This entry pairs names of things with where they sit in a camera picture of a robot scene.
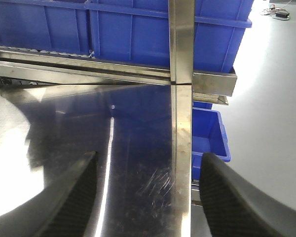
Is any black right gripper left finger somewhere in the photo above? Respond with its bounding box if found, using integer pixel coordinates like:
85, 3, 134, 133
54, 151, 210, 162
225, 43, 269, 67
0, 152, 98, 237

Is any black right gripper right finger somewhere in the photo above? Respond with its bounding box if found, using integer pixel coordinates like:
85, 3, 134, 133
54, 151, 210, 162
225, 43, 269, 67
199, 153, 296, 237

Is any blue bin under table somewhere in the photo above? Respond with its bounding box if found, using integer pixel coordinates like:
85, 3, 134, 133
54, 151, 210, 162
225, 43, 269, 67
192, 101, 231, 183

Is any large blue crate left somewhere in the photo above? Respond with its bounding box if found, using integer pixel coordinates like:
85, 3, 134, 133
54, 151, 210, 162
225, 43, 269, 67
0, 0, 91, 54

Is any large blue crate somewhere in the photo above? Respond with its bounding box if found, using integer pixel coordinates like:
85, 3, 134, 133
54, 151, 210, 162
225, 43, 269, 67
0, 0, 91, 54
85, 0, 253, 73

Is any large blue crate right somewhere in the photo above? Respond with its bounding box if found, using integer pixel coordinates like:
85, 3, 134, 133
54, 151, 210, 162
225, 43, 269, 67
85, 0, 253, 73

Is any black power strip on floor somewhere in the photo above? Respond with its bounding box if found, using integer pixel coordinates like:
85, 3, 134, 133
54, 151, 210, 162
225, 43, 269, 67
272, 10, 290, 21

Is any stainless steel rack frame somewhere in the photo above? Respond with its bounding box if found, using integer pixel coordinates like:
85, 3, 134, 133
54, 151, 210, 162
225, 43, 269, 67
0, 0, 236, 237

